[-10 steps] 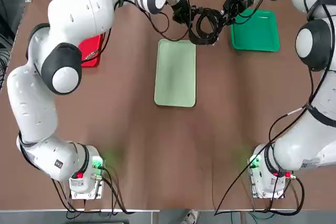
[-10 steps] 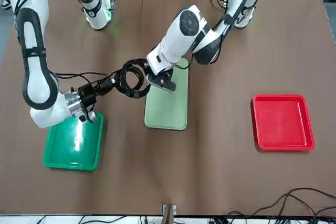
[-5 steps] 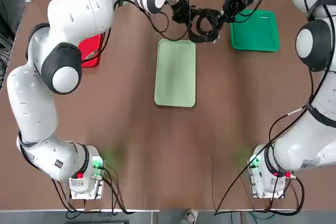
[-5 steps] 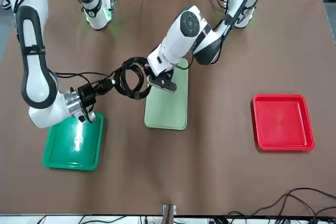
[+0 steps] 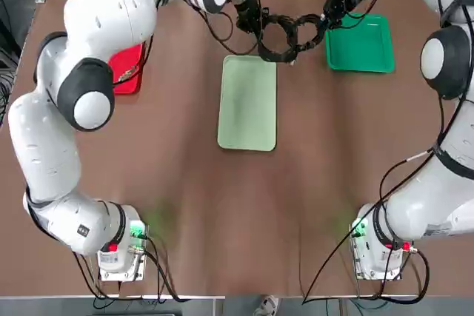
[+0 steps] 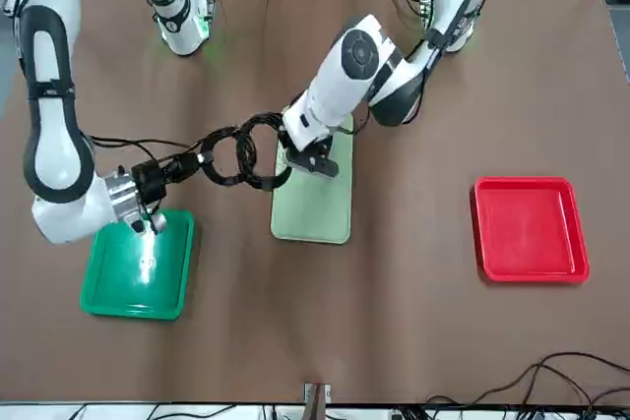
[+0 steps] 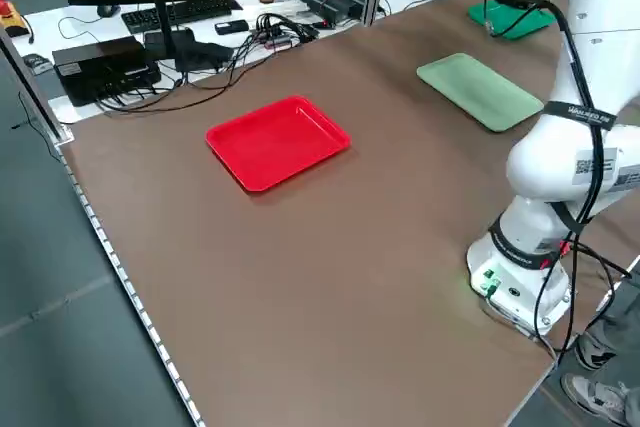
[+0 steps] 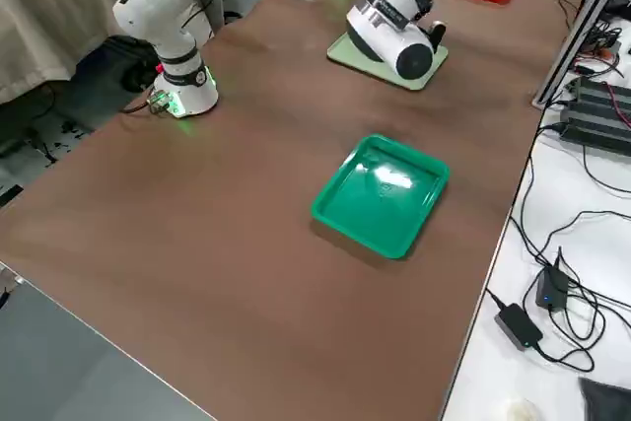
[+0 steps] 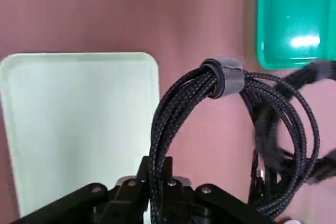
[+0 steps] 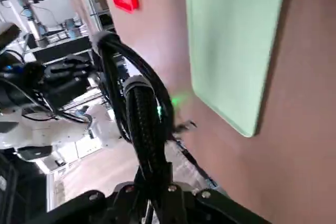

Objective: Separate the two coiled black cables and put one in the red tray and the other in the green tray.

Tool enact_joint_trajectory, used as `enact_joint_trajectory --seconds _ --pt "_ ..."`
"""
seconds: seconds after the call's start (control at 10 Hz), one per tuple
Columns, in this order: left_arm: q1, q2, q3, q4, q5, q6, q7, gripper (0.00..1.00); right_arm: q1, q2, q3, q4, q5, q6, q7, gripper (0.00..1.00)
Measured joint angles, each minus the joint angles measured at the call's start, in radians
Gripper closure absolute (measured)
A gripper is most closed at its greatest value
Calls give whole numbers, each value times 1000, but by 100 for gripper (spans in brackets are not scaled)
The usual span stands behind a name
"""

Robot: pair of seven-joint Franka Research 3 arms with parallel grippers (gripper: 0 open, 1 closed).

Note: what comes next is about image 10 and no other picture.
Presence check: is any black equipment bench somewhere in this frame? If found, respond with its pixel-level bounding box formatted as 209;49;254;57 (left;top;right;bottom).
26;36;92;65

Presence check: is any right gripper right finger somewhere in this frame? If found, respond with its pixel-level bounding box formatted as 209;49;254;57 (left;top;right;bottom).
157;181;271;224

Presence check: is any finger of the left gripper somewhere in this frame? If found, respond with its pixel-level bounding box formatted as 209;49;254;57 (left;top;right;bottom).
49;64;91;77
64;54;93;65

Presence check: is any light green plastic tray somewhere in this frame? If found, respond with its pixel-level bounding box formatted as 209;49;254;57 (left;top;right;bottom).
184;0;286;138

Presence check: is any black cable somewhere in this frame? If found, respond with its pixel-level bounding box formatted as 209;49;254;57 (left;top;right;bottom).
123;76;179;224
91;31;176;143

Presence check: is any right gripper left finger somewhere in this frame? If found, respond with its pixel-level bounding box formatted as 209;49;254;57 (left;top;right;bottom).
47;181;148;224

